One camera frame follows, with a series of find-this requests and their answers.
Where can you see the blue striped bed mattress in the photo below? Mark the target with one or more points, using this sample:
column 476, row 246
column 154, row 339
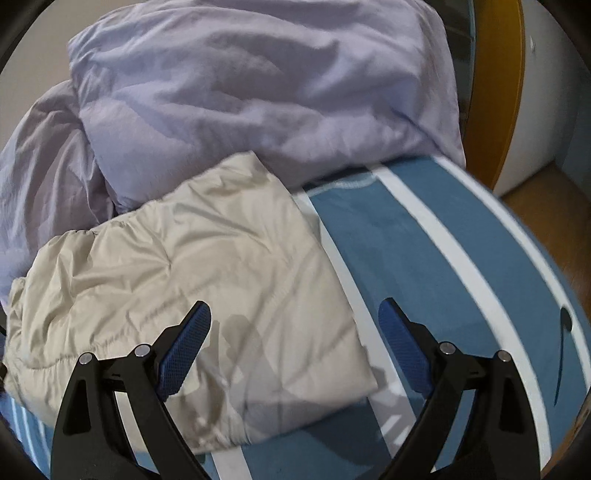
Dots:
column 426, row 234

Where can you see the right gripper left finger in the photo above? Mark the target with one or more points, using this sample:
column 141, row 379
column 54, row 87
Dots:
column 90, row 441

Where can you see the wooden door frame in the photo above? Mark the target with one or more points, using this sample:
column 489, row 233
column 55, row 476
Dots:
column 499, row 69

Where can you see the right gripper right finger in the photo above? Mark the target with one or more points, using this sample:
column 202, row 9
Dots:
column 500, row 438

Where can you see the beige puffer jacket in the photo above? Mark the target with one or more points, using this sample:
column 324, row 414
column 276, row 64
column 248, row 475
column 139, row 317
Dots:
column 283, row 351

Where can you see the lavender pillow near window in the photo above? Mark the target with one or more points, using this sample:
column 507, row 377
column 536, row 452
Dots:
column 50, row 182

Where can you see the lavender pillow near door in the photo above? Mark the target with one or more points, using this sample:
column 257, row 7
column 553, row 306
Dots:
column 167, row 89

